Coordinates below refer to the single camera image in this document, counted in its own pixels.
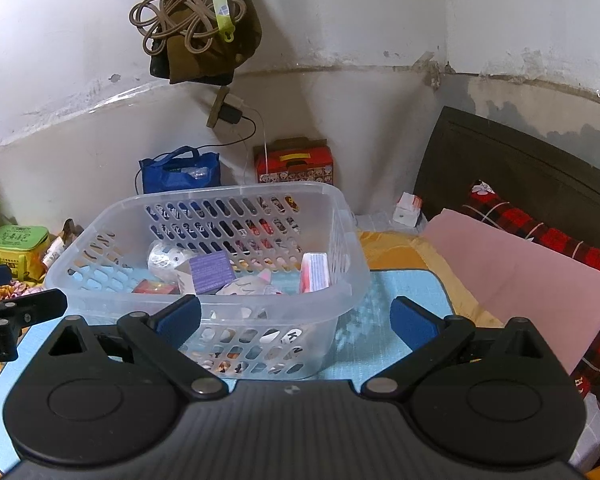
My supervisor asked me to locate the small white red box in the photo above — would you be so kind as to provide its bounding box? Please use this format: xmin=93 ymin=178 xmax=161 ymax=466
xmin=392 ymin=191 xmax=426 ymax=227

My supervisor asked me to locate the black hanging bag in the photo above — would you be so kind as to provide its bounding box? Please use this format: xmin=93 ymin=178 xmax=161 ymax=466
xmin=149 ymin=52 xmax=235 ymax=86

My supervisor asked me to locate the red plaid blanket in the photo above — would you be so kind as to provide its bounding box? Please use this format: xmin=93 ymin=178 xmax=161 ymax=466
xmin=462 ymin=179 xmax=600 ymax=396

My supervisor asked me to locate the dark wooden headboard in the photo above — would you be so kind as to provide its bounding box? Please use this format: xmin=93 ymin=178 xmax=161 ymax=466
xmin=412 ymin=106 xmax=600 ymax=241

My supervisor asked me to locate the pink floral blanket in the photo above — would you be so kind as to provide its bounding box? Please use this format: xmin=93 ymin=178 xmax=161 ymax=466
xmin=0 ymin=280 xmax=48 ymax=306

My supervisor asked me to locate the pink and white box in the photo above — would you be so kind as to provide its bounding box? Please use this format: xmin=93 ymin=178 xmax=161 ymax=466
xmin=298 ymin=252 xmax=330 ymax=293

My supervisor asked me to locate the green tin box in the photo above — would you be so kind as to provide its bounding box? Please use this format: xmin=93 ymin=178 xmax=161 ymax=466
xmin=0 ymin=225 xmax=50 ymax=281

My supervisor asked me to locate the brown paper bag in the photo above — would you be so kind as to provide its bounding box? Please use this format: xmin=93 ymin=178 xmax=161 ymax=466
xmin=60 ymin=219 xmax=86 ymax=246

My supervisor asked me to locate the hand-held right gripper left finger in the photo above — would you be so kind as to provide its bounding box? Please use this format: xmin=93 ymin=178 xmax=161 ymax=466
xmin=45 ymin=295 xmax=227 ymax=401

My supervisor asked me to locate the purple box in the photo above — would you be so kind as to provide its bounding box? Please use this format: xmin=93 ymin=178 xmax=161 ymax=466
xmin=177 ymin=250 xmax=236 ymax=296

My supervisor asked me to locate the olive hanging bag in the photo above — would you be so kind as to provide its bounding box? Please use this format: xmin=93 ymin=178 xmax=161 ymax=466
xmin=147 ymin=0 xmax=263 ymax=85

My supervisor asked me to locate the red cardboard box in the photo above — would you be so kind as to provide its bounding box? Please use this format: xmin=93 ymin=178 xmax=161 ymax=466
xmin=253 ymin=137 xmax=337 ymax=186

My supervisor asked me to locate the tan rope bundle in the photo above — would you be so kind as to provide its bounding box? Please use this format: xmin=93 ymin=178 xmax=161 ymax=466
xmin=130 ymin=0 xmax=248 ymax=56

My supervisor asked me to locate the white cable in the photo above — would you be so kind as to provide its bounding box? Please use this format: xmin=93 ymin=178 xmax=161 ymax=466
xmin=242 ymin=105 xmax=268 ymax=186

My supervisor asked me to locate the white plastic bag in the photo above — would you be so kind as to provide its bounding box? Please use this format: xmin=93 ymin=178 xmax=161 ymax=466
xmin=567 ymin=392 xmax=600 ymax=471

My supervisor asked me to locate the clear plastic basket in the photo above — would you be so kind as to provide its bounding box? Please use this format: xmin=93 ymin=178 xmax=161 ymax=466
xmin=45 ymin=182 xmax=372 ymax=380

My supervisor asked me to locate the yellow-green printed strap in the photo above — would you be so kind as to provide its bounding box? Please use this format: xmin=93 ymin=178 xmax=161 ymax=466
xmin=205 ymin=0 xmax=237 ymax=43

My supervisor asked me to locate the grey-haired plush doll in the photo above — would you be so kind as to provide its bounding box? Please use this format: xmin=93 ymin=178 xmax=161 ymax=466
xmin=215 ymin=269 xmax=286 ymax=321

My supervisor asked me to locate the red packet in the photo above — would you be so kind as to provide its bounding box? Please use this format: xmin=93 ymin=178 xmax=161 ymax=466
xmin=132 ymin=280 xmax=181 ymax=295

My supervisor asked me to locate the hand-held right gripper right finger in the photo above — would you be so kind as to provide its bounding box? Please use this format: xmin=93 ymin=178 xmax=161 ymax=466
xmin=362 ymin=296 xmax=556 ymax=401

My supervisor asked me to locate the blue tote bag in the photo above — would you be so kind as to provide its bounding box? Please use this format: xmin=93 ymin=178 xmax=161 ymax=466
xmin=139 ymin=146 xmax=222 ymax=195

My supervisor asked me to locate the pink cloth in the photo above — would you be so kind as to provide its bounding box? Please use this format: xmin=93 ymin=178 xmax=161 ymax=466
xmin=422 ymin=207 xmax=600 ymax=376

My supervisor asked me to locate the wooden socket plate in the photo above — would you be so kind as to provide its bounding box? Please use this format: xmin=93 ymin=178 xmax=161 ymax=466
xmin=206 ymin=86 xmax=231 ymax=128

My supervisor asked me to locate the white snack packet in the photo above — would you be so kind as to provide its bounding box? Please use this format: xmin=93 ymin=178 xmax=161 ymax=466
xmin=42 ymin=235 xmax=71 ymax=266

